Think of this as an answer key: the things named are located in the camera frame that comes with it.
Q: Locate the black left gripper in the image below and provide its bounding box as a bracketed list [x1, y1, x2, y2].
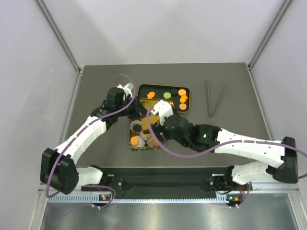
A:
[116, 95, 151, 120]

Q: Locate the black sandwich cookie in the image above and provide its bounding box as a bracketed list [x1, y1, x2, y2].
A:
[132, 124, 142, 133]

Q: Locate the gold square tin lid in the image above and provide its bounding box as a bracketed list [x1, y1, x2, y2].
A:
[141, 98, 174, 134]

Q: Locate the gold square cookie tin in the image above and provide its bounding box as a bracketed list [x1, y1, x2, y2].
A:
[129, 119, 161, 151]

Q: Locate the orange round cookie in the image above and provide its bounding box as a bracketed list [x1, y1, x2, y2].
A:
[179, 103, 187, 111]
[178, 89, 187, 97]
[130, 136, 140, 146]

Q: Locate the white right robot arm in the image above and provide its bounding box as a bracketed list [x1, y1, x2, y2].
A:
[145, 100, 299, 190]

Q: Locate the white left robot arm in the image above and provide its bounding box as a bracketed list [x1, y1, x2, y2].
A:
[40, 82, 146, 195]

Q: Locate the white paper cup top left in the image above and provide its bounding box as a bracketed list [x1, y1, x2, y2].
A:
[130, 120, 142, 133]

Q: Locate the white paper cup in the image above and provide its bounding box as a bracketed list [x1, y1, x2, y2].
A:
[131, 136, 145, 148]
[147, 136, 157, 147]
[130, 120, 142, 133]
[140, 131, 150, 141]

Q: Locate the orange bird cookie left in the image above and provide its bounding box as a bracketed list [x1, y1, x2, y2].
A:
[147, 92, 155, 99]

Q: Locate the orange bird cookie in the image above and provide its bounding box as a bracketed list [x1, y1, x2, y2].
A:
[147, 92, 155, 99]
[179, 95, 188, 104]

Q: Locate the white paper cup centre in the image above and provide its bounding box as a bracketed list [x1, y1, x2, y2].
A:
[140, 131, 150, 141]

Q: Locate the white paper cup bottom right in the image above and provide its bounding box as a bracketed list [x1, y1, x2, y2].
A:
[147, 136, 157, 147]

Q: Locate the orange bird cookie right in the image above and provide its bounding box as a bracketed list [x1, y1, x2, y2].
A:
[179, 95, 188, 104]

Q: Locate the white paper cup bottom left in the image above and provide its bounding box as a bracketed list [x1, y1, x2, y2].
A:
[131, 136, 145, 148]

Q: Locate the black rectangular tray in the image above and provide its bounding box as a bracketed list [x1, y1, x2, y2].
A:
[137, 84, 190, 113]

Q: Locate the green round cookie upper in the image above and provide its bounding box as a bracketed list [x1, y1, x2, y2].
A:
[163, 92, 171, 99]

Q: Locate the black round cookie on tray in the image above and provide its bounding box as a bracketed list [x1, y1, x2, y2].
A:
[170, 89, 178, 96]

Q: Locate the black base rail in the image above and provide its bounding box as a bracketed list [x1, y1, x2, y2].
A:
[76, 167, 252, 199]

